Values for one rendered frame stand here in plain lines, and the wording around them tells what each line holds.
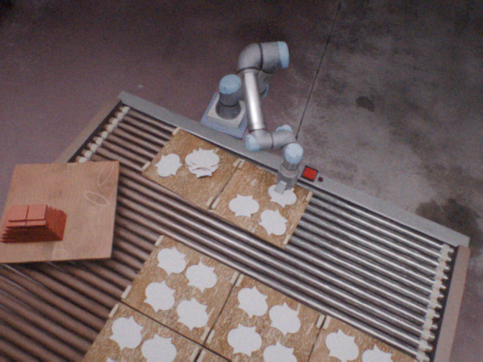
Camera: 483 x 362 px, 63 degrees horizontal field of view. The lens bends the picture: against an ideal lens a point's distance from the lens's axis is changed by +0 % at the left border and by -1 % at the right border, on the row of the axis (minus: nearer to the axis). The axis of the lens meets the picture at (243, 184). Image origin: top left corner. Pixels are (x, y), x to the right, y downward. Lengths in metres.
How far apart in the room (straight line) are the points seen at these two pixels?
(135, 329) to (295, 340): 0.68
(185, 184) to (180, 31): 2.51
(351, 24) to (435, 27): 0.91
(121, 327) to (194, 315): 0.31
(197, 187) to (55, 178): 0.68
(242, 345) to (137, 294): 0.51
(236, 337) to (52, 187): 1.11
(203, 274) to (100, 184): 0.65
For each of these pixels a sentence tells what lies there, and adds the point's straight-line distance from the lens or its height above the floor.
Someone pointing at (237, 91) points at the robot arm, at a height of 1.10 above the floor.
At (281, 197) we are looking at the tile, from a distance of 2.02.
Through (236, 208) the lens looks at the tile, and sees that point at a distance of 1.97.
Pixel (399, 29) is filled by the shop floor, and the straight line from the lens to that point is 4.77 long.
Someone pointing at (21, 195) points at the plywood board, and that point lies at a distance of 2.12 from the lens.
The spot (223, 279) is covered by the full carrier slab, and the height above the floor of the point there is 0.94.
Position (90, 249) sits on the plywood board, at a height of 1.04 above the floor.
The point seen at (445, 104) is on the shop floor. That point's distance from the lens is 4.18.
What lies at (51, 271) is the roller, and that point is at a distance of 2.03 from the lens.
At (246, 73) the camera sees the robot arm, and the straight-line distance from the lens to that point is 1.80.
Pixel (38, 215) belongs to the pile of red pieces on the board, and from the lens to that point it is 1.79.
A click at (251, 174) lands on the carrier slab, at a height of 0.94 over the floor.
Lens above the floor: 2.71
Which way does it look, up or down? 60 degrees down
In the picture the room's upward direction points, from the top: 5 degrees clockwise
